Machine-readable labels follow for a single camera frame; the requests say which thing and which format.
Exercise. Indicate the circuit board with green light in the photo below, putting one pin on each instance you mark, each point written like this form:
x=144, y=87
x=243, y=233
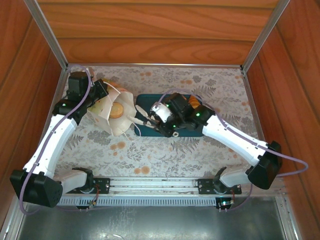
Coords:
x=225, y=203

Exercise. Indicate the teal plastic tray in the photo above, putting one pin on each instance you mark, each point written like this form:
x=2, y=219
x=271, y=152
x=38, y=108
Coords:
x=147, y=100

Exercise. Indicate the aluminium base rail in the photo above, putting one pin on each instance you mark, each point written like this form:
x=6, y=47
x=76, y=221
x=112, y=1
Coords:
x=155, y=185

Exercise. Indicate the aluminium floor rail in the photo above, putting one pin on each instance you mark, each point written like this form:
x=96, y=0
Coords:
x=10, y=230
x=287, y=220

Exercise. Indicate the aluminium frame post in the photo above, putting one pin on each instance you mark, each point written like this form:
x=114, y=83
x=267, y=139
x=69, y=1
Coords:
x=265, y=32
x=45, y=30

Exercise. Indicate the long aluminium edge strip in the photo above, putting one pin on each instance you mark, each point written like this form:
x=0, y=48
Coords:
x=150, y=65

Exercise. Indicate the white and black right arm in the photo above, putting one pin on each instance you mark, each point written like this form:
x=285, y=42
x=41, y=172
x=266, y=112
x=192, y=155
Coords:
x=232, y=140

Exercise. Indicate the round fake bread bun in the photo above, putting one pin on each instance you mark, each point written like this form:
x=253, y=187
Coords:
x=116, y=110

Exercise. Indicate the illustrated white paper bag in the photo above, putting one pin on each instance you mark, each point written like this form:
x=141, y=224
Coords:
x=102, y=117

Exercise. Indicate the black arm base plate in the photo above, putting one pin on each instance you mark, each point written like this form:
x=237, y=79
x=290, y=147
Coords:
x=207, y=186
x=102, y=186

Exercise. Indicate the grey metal sheet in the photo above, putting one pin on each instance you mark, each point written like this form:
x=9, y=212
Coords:
x=162, y=225

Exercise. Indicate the golden fake croissant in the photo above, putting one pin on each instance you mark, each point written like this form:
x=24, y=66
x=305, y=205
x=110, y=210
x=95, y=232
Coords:
x=195, y=102

